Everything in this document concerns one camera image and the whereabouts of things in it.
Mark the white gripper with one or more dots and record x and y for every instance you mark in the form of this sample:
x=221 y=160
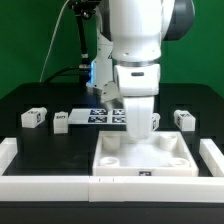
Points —
x=137 y=86

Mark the white square tabletop tray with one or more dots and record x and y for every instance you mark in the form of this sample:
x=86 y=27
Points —
x=162 y=154

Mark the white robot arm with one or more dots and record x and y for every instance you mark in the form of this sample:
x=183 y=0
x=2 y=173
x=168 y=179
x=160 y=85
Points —
x=127 y=65

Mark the white U-shaped fence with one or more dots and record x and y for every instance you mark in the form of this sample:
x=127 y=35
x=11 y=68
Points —
x=103 y=189

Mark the white marker base plate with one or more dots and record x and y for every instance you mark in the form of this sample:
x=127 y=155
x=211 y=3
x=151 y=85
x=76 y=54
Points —
x=97 y=116

